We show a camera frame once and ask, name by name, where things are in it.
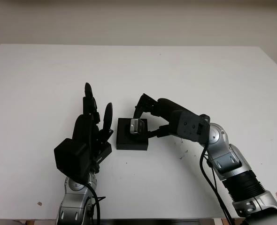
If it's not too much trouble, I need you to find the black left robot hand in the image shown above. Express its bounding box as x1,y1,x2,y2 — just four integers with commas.
71,82,115,174

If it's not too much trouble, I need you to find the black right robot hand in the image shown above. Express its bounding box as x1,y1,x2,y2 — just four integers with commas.
132,93,186,139

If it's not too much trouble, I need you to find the black RealSense box lid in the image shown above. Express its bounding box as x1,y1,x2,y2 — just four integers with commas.
95,142,113,165

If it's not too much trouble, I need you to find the small silver camera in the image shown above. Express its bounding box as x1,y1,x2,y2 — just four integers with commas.
129,119,146,136

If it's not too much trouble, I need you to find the black box base with insert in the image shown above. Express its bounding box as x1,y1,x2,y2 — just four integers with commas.
116,118,149,151

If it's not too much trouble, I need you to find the dark robot torso edge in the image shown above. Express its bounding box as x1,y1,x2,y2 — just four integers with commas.
98,219,214,225

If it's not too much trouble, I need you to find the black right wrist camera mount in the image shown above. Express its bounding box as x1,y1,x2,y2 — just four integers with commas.
170,110,211,143

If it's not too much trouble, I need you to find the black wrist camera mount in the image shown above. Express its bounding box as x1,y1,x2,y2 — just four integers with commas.
53,138,92,183
170,110,211,143

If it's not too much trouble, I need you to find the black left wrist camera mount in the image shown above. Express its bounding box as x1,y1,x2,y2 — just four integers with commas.
53,138,92,183

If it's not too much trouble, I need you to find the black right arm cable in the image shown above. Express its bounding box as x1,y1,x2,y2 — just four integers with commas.
199,145,233,225

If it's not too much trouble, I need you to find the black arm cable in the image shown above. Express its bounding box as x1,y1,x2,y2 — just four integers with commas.
85,182,106,223
199,145,233,225

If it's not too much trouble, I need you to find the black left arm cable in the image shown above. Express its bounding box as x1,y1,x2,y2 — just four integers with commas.
85,182,106,223

